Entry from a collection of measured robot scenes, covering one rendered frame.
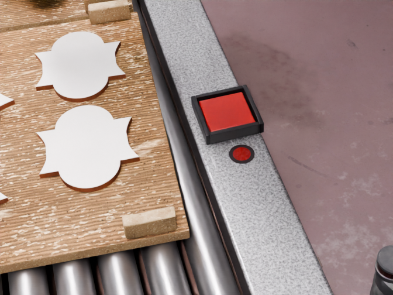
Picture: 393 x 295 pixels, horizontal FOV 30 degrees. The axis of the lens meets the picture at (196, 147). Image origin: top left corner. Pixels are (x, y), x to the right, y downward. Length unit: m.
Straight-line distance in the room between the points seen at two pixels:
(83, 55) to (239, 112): 0.23
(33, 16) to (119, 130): 0.29
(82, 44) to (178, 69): 0.14
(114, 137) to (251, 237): 0.21
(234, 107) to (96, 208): 0.23
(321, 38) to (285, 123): 0.43
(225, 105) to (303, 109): 1.34
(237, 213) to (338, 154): 1.33
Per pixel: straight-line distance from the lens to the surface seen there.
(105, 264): 0.82
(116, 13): 1.08
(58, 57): 1.03
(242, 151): 0.91
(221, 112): 0.94
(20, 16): 1.14
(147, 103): 0.95
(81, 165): 0.88
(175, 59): 1.04
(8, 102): 0.98
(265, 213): 0.85
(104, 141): 0.90
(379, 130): 2.25
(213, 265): 0.81
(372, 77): 2.42
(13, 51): 1.07
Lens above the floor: 1.59
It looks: 47 degrees down
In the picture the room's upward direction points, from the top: 4 degrees counter-clockwise
